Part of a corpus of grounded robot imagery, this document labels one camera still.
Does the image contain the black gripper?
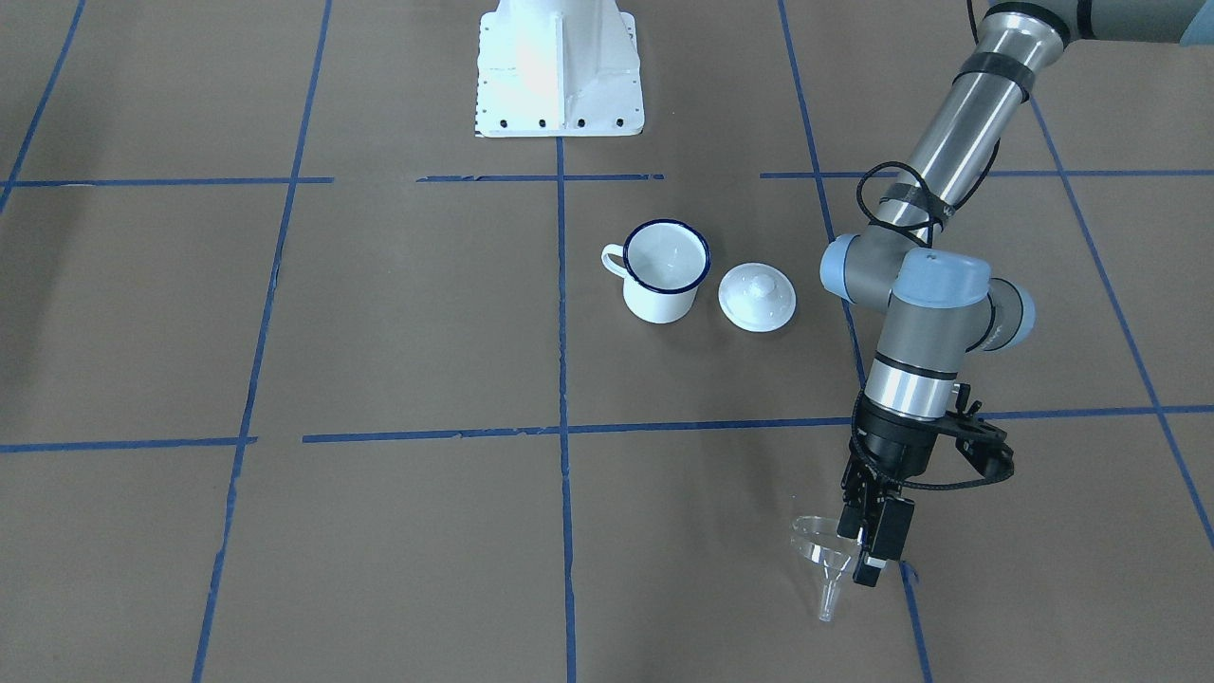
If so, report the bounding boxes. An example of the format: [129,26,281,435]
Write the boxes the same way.
[836,394,954,587]

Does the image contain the clear plastic funnel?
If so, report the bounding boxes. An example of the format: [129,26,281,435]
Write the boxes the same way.
[790,516,889,622]

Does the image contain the white enamel mug lid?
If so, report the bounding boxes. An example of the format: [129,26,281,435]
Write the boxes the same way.
[717,263,798,332]

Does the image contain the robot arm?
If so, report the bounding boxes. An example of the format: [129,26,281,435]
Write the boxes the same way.
[819,1,1212,563]

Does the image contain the white enamel mug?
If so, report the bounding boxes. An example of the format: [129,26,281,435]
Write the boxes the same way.
[601,220,711,324]

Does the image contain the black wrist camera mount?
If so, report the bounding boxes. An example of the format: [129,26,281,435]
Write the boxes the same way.
[941,383,1015,486]

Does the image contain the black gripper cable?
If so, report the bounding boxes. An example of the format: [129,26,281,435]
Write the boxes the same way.
[849,161,1006,494]

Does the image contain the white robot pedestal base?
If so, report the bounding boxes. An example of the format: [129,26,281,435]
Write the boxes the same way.
[473,1,646,138]

